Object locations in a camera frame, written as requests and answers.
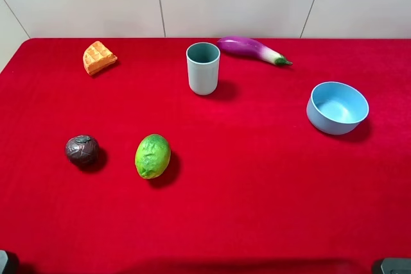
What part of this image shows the dark purple wrinkled fruit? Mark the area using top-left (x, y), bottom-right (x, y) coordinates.
top-left (65, 135), bottom-right (100, 166)

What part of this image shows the pale blue cup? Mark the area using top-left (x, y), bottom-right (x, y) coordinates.
top-left (186, 42), bottom-right (221, 96)

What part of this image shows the green mango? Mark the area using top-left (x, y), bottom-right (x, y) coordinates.
top-left (135, 134), bottom-right (171, 179)

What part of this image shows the purple eggplant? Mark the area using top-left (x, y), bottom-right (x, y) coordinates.
top-left (217, 36), bottom-right (293, 66)

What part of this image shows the red tablecloth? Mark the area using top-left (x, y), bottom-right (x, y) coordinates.
top-left (1, 39), bottom-right (410, 273)

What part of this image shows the orange waffle piece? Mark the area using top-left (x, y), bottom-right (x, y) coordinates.
top-left (83, 40), bottom-right (118, 76)

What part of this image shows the light blue bowl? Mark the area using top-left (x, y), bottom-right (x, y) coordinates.
top-left (306, 81), bottom-right (369, 135)

